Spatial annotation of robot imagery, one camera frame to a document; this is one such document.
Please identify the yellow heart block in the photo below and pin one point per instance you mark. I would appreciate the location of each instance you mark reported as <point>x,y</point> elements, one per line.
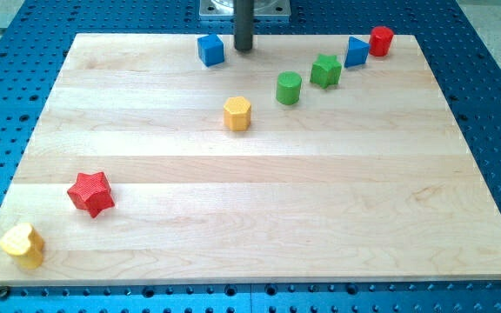
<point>24,245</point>

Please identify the yellow hexagon block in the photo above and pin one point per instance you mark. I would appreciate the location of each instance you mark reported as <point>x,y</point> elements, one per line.
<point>237,113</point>

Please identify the blue perforated metal table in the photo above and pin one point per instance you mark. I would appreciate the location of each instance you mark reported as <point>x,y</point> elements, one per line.
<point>35,43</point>

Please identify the blue triangle block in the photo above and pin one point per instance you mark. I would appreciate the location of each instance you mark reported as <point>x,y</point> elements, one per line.
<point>357,52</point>

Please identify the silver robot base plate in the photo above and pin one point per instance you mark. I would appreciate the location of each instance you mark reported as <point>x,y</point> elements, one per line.
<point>221,10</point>

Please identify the red star block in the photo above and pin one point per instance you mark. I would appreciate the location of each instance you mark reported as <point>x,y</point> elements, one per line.
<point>91,193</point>

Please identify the green star block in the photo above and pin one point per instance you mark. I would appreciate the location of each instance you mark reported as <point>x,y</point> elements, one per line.
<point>326,71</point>

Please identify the green cylinder block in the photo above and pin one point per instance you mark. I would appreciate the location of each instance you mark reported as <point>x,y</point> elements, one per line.
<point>288,87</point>

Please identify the light wooden board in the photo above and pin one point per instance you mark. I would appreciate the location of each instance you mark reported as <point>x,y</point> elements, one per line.
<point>369,180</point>

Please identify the red cylinder block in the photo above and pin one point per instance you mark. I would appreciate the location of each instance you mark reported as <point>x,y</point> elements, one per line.
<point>380,41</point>

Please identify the blue cube block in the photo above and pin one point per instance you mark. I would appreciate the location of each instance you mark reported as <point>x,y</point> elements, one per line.
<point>210,50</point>

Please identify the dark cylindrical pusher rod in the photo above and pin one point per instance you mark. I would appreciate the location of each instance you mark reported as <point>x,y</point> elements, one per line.
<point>243,17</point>

